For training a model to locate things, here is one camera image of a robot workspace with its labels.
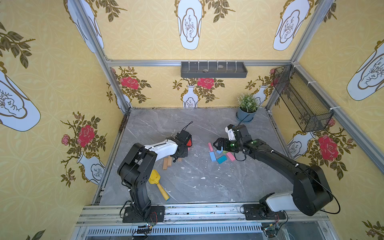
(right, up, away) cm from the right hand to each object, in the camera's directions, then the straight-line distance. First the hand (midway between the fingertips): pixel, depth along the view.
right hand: (219, 146), depth 86 cm
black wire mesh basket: (+50, +19, -4) cm, 54 cm away
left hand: (-21, -6, +10) cm, 24 cm away
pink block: (-4, -2, +8) cm, 9 cm away
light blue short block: (+3, -5, +9) cm, 10 cm away
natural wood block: (-23, -9, +6) cm, 26 cm away
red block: (-17, +3, -7) cm, 18 cm away
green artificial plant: (+22, +26, +14) cm, 37 cm away
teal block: (+3, -9, +6) cm, 11 cm away
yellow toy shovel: (-37, -18, -2) cm, 41 cm away
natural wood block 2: (-32, -11, +4) cm, 34 cm away
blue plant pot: (+23, +18, +23) cm, 37 cm away
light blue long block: (-3, -7, +7) cm, 10 cm away
